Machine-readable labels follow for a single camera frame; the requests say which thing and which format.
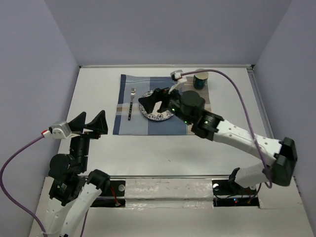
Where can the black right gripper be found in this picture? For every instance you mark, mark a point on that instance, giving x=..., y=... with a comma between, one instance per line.
x=160, y=94

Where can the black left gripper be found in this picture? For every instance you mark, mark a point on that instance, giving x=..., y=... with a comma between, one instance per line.
x=99, y=123

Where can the blue floral ceramic plate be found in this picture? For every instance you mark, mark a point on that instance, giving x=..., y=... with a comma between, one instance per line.
x=155, y=115

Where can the silver fork patterned handle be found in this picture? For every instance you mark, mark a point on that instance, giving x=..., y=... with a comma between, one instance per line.
x=132, y=96

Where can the blue beige checked placemat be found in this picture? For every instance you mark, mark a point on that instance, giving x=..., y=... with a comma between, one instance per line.
x=132, y=119

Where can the teal mug cream inside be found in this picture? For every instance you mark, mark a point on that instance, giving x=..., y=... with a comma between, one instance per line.
x=200, y=79

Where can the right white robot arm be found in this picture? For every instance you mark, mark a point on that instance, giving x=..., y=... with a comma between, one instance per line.
x=278, y=157

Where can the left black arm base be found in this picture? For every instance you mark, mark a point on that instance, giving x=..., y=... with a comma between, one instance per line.
x=113, y=197

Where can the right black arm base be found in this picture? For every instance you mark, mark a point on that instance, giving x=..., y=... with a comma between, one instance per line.
x=231, y=196

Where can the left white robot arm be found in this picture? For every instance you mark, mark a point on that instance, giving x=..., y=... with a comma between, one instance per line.
x=71, y=195

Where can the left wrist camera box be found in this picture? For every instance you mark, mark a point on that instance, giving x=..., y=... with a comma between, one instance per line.
x=60, y=130

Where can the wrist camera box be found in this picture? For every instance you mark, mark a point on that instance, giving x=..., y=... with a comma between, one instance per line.
x=60, y=130
x=177, y=77

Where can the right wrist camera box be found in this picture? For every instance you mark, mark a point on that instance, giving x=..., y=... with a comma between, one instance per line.
x=177, y=77

